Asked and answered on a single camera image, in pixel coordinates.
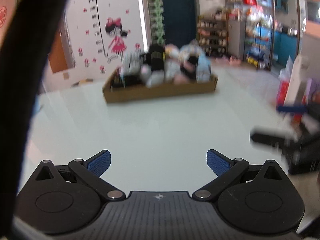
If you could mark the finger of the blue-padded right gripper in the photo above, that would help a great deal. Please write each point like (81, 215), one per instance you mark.
(228, 173)

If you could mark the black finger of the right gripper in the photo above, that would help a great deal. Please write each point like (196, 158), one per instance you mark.
(273, 139)

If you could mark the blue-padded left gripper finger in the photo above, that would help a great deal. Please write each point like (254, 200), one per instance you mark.
(89, 171)

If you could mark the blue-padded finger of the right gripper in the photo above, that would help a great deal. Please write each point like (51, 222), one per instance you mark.
(292, 109)

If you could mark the black and pink sock roll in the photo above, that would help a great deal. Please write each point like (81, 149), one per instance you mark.
(189, 67)

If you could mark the cardboard tray box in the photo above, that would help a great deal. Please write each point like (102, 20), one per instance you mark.
(140, 92)

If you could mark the open cardboard box on floor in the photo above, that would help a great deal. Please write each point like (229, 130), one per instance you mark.
(82, 82)

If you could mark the wooden shoe rack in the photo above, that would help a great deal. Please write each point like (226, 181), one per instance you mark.
(212, 35)

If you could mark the grey plush mouse toy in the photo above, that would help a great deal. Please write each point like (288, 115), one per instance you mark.
(153, 78)

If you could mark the blue plush doll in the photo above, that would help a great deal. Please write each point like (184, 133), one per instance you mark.
(204, 66)

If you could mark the grey sock bundle in box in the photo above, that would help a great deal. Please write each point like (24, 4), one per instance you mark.
(132, 63)

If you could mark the black sock roll in box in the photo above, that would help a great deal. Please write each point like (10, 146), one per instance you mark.
(156, 53)

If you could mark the girl height chart sticker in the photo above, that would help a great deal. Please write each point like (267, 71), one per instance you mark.
(117, 46)

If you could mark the dark blue door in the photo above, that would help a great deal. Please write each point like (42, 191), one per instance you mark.
(179, 21)

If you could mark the green white folding rack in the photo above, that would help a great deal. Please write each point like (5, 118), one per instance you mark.
(156, 17)

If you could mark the black wire shelf cart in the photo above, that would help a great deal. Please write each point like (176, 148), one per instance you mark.
(259, 36)

